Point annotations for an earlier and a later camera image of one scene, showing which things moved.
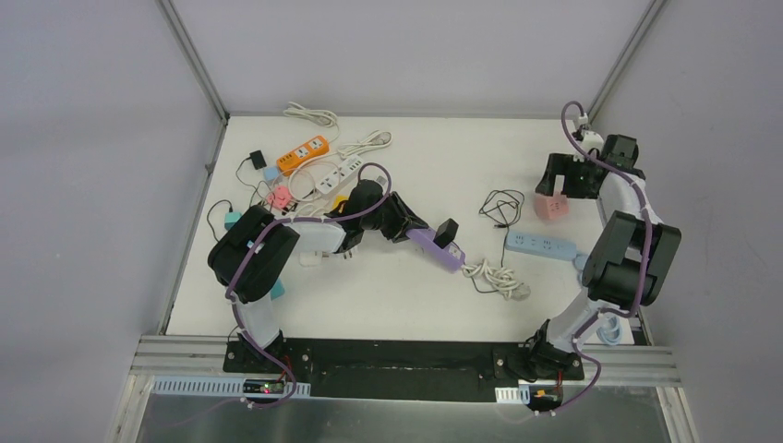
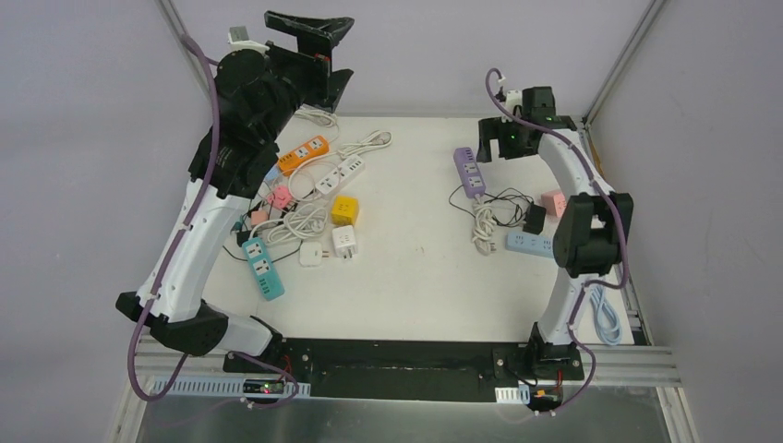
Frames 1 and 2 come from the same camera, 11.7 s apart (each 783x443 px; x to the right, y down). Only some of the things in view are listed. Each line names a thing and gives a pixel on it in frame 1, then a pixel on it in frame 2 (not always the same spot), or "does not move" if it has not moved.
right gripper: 563,164 to 494,128
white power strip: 340,177 does not move
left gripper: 407,221 to 299,63
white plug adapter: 310,258 does not move
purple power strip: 451,257 to 469,172
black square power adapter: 446,233 to 535,220
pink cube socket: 552,207 does not move
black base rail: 416,368 does not move
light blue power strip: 541,245 does not move
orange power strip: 287,162 does not move
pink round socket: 281,197 does not move
